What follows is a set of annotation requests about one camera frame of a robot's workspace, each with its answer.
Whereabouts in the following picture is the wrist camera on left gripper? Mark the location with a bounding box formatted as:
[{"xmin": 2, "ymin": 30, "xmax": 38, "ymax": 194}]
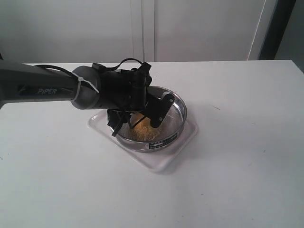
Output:
[{"xmin": 140, "ymin": 92, "xmax": 175, "ymax": 128}]

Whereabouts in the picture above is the yellow and white grain mix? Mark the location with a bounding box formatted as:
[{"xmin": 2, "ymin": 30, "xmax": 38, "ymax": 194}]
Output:
[{"xmin": 128, "ymin": 117, "xmax": 161, "ymax": 142}]

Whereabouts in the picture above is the white square plastic tray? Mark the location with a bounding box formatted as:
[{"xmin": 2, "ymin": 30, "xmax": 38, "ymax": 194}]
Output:
[{"xmin": 88, "ymin": 111, "xmax": 198, "ymax": 172}]

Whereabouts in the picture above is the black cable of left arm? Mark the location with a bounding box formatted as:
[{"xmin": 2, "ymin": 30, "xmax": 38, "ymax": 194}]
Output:
[{"xmin": 33, "ymin": 57, "xmax": 143, "ymax": 79}]

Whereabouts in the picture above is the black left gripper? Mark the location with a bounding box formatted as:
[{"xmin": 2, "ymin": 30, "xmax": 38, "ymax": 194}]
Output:
[{"xmin": 95, "ymin": 62, "xmax": 152, "ymax": 137}]

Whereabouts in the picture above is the white cabinet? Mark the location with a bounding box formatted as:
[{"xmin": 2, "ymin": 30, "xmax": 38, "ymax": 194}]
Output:
[{"xmin": 0, "ymin": 0, "xmax": 276, "ymax": 63}]

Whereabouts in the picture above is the round stainless steel sieve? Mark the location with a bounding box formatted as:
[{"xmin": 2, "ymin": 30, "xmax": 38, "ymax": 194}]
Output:
[{"xmin": 116, "ymin": 86, "xmax": 187, "ymax": 150}]

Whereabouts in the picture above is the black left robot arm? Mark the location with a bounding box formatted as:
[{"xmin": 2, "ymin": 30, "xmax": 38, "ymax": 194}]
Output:
[{"xmin": 0, "ymin": 60, "xmax": 152, "ymax": 136}]

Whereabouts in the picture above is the white zip tie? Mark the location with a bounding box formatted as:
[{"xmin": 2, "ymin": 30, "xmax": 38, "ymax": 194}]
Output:
[{"xmin": 71, "ymin": 72, "xmax": 99, "ymax": 101}]

